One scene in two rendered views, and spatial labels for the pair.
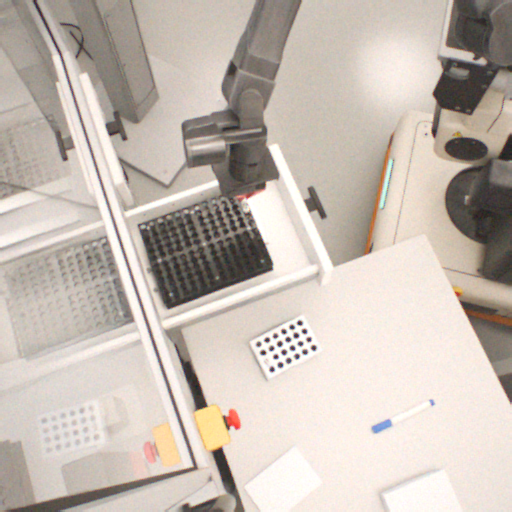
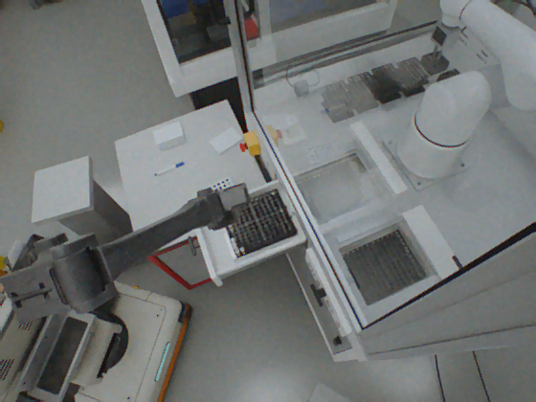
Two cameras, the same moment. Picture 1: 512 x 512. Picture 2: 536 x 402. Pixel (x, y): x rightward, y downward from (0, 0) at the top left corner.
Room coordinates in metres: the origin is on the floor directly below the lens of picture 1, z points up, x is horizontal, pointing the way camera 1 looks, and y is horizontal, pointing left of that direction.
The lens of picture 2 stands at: (0.86, 0.21, 1.98)
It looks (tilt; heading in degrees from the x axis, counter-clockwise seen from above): 63 degrees down; 187
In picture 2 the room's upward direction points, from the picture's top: 9 degrees counter-clockwise
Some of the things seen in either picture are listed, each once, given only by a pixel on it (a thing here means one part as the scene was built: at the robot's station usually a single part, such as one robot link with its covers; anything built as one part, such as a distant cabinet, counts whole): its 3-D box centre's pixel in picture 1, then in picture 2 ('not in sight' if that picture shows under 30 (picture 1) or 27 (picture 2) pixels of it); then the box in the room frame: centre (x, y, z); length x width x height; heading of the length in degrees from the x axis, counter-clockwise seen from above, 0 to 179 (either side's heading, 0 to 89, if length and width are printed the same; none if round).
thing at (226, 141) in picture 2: (283, 484); (226, 141); (-0.06, -0.05, 0.77); 0.13 x 0.09 x 0.02; 127
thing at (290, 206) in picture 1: (298, 215); (204, 244); (0.46, -0.08, 0.87); 0.29 x 0.02 x 0.11; 21
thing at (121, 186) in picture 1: (106, 139); (326, 292); (0.64, 0.33, 0.87); 0.29 x 0.02 x 0.11; 21
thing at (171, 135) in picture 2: (420, 503); (169, 136); (-0.10, -0.31, 0.79); 0.13 x 0.09 x 0.05; 111
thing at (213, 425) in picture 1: (214, 427); (251, 144); (0.04, 0.08, 0.88); 0.07 x 0.05 x 0.07; 21
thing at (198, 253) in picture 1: (205, 249); (257, 224); (0.38, 0.11, 0.87); 0.22 x 0.18 x 0.06; 111
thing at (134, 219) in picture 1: (201, 251); (260, 223); (0.38, 0.11, 0.86); 0.40 x 0.26 x 0.06; 111
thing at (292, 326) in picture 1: (285, 347); (220, 192); (0.20, -0.06, 0.78); 0.12 x 0.08 x 0.04; 117
